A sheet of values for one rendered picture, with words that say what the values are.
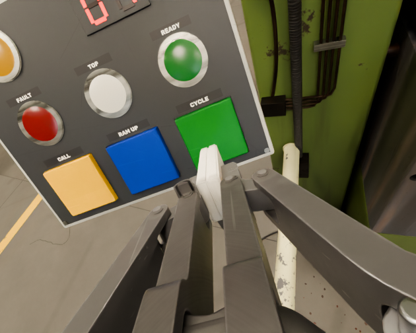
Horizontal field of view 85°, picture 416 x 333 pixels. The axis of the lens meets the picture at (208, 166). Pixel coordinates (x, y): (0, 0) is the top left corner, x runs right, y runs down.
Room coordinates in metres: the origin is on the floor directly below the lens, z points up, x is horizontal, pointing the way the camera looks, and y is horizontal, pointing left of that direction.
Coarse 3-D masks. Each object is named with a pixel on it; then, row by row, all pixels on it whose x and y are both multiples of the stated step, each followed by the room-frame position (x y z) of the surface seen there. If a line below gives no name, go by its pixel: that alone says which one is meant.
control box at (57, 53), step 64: (0, 0) 0.36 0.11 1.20; (64, 0) 0.33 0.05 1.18; (128, 0) 0.30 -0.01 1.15; (192, 0) 0.28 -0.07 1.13; (64, 64) 0.31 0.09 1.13; (128, 64) 0.29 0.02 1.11; (0, 128) 0.33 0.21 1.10; (64, 128) 0.29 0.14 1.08; (128, 128) 0.26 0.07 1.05; (256, 128) 0.20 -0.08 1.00; (128, 192) 0.23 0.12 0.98
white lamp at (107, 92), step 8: (96, 80) 0.29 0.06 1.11; (104, 80) 0.29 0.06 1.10; (112, 80) 0.28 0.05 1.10; (96, 88) 0.29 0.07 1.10; (104, 88) 0.28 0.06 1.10; (112, 88) 0.28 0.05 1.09; (120, 88) 0.28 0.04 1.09; (96, 96) 0.29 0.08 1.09; (104, 96) 0.28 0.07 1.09; (112, 96) 0.28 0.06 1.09; (120, 96) 0.27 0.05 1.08; (96, 104) 0.28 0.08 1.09; (104, 104) 0.28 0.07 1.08; (112, 104) 0.27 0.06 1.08; (120, 104) 0.27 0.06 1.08; (112, 112) 0.27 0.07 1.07
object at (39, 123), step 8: (24, 112) 0.32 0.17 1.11; (32, 112) 0.31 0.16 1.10; (40, 112) 0.31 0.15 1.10; (48, 112) 0.30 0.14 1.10; (24, 120) 0.31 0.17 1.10; (32, 120) 0.31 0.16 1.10; (40, 120) 0.30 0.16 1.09; (48, 120) 0.30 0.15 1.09; (32, 128) 0.31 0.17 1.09; (40, 128) 0.30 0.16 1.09; (48, 128) 0.30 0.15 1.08; (56, 128) 0.29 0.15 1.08; (32, 136) 0.30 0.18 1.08; (40, 136) 0.30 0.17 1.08; (48, 136) 0.29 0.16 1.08
